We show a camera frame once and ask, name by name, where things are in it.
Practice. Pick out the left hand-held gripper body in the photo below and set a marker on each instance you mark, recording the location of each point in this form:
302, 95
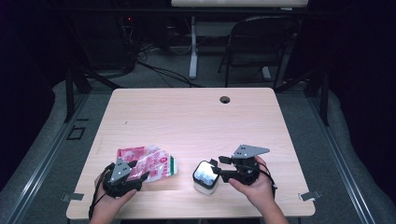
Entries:
120, 171

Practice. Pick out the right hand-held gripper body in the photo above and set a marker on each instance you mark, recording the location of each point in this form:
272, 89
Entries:
249, 151

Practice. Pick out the red and clear plastic bag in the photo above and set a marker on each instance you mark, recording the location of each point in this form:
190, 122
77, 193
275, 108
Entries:
155, 161

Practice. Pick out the person's right hand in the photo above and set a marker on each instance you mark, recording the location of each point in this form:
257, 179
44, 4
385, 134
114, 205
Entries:
260, 193

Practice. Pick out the person's left hand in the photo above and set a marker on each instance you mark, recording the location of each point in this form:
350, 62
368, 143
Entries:
106, 205

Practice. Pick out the black folding chair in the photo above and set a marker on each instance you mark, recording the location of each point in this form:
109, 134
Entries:
261, 34

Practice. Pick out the dark equipment with red light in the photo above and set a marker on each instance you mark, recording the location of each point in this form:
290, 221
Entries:
129, 19

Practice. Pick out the white desk with white legs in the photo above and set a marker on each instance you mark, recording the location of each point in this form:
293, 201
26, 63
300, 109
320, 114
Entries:
239, 2

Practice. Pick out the grey metal table bracket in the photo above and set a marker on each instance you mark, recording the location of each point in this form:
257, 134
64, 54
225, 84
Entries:
309, 195
73, 197

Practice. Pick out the aluminium floor rail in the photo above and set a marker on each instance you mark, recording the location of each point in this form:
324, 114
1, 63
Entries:
46, 158
342, 161

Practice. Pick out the black metal frame stand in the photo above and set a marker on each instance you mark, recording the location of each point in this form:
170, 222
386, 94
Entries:
323, 96
69, 93

